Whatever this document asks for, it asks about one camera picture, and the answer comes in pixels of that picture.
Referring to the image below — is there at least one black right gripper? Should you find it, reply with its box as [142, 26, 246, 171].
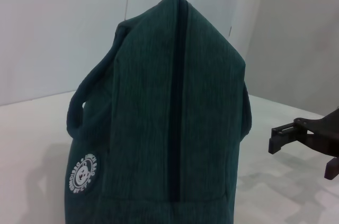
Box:
[268, 107, 339, 181]

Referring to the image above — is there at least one dark teal insulated lunch bag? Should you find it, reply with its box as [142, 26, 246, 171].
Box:
[63, 0, 252, 224]

